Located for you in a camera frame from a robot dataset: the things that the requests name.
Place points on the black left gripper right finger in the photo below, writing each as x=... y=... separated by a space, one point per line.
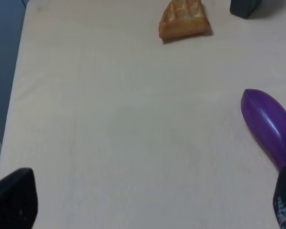
x=279 y=199

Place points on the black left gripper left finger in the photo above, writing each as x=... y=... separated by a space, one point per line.
x=18 y=200

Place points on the purple toy eggplant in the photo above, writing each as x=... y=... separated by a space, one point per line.
x=266 y=120

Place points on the dark green pump bottle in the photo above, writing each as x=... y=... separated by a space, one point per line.
x=243 y=8

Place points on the orange toy waffle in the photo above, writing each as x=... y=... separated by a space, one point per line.
x=183 y=18

